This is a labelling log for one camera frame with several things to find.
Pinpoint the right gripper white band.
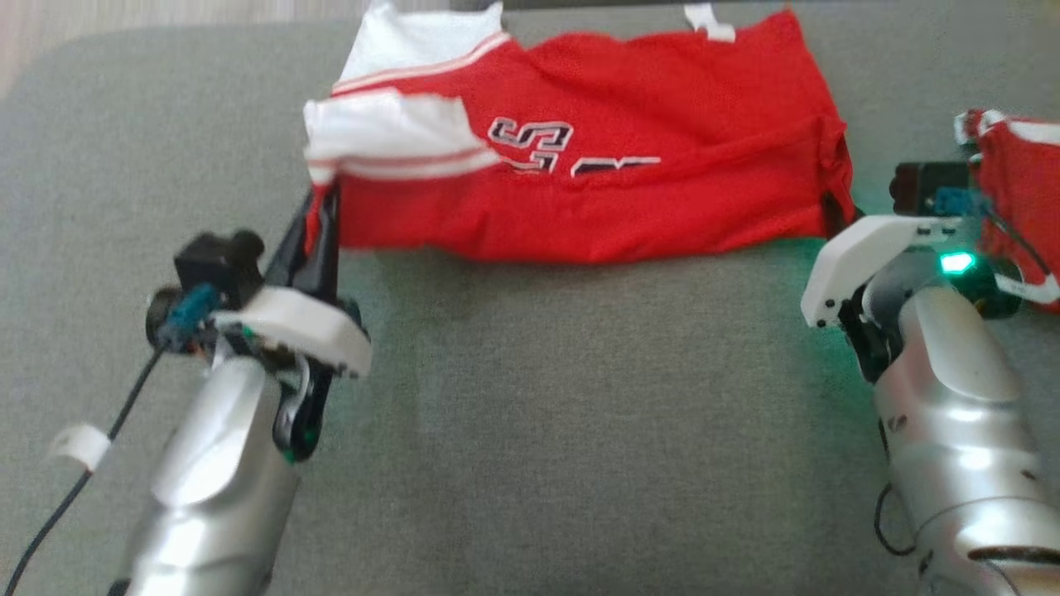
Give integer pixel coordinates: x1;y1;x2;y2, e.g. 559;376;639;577
801;192;966;329

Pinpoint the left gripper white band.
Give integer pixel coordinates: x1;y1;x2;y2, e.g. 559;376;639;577
214;186;374;379

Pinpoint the red Bulls jersey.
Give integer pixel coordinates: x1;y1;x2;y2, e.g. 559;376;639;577
954;108;1060;314

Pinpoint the red jersey with white sleeves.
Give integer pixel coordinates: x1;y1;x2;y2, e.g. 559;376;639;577
304;0;864;265

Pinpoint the white tape tag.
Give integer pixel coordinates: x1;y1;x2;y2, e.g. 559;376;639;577
50;424;112;473

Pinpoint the grey sofa seat cushion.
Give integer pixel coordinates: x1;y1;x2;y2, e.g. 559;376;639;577
0;0;1060;596

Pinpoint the right blue cable connector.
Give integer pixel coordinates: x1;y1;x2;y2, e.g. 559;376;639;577
934;188;995;219

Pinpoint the blue cable connector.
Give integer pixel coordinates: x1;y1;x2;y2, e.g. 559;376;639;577
157;283;221;348
934;188;995;219

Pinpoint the left blue cable connector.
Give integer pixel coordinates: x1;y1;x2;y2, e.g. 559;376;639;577
157;283;221;348

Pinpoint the right thin black cable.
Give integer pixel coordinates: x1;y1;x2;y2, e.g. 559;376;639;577
985;211;1058;279

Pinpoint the thin black cable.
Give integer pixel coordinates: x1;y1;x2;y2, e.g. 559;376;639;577
0;344;168;596
985;211;1058;279

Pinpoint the left thin black cable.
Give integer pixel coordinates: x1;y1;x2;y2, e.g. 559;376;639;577
0;344;168;596

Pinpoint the black cable loop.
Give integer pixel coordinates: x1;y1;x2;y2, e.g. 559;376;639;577
873;483;917;556

